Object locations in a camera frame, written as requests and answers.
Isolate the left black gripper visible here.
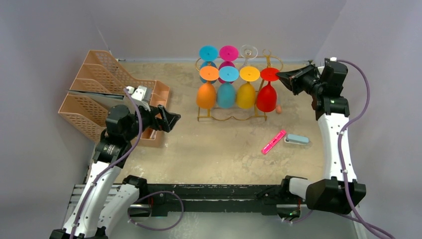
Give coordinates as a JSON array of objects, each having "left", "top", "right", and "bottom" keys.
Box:
[{"left": 124, "top": 101, "right": 179, "bottom": 141}]

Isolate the pink highlighter marker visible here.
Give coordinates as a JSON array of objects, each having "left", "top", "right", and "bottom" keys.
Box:
[{"left": 261, "top": 130, "right": 287, "bottom": 155}]

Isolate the back blue wine glass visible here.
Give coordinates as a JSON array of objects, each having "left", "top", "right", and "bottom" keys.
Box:
[{"left": 199, "top": 45, "right": 218, "bottom": 70}]

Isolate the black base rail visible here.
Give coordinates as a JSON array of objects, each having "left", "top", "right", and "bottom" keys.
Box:
[{"left": 122, "top": 175, "right": 306, "bottom": 219}]

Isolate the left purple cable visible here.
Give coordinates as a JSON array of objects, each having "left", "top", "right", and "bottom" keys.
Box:
[{"left": 67, "top": 86, "right": 184, "bottom": 239}]

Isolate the small orange-capped tube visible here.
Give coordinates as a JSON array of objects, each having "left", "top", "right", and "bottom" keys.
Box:
[{"left": 276, "top": 105, "right": 282, "bottom": 114}]

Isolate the magenta wine glass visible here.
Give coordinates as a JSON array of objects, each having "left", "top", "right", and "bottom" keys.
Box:
[{"left": 218, "top": 45, "right": 239, "bottom": 84}]

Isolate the orange wine glass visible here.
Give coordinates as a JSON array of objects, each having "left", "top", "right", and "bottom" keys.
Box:
[{"left": 196, "top": 66, "right": 219, "bottom": 110}]

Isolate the light blue stapler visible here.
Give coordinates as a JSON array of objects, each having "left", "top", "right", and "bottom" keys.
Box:
[{"left": 284, "top": 133, "right": 310, "bottom": 145}]

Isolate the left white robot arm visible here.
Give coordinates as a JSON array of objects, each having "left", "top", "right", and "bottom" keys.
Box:
[{"left": 50, "top": 105, "right": 181, "bottom": 239}]

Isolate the yellow wine glass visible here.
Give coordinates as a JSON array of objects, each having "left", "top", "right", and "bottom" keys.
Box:
[{"left": 236, "top": 66, "right": 260, "bottom": 109}]

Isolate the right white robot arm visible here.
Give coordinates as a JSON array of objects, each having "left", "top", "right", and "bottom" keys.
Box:
[{"left": 276, "top": 58, "right": 366, "bottom": 215}]

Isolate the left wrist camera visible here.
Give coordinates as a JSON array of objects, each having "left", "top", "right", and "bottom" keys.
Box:
[{"left": 125, "top": 86, "right": 152, "bottom": 111}]

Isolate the grey folder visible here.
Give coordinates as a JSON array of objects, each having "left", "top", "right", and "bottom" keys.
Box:
[{"left": 67, "top": 90, "right": 125, "bottom": 103}]

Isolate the blue wine glass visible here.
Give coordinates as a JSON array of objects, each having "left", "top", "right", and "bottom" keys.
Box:
[
  {"left": 217, "top": 66, "right": 239, "bottom": 109},
  {"left": 199, "top": 45, "right": 218, "bottom": 70}
]

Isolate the peach plastic file organizer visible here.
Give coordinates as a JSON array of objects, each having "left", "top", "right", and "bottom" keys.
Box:
[{"left": 58, "top": 50, "right": 170, "bottom": 142}]

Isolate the front blue wine glass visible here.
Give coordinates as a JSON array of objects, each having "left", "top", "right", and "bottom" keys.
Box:
[{"left": 217, "top": 66, "right": 239, "bottom": 109}]

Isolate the gold wire glass rack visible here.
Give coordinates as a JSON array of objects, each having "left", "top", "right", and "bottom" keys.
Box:
[{"left": 195, "top": 49, "right": 284, "bottom": 121}]

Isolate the red wine glass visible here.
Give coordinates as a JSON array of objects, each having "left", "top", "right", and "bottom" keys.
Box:
[{"left": 256, "top": 67, "right": 279, "bottom": 113}]

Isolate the clear wine glass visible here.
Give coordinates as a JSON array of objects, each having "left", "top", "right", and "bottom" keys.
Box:
[{"left": 239, "top": 44, "right": 258, "bottom": 68}]

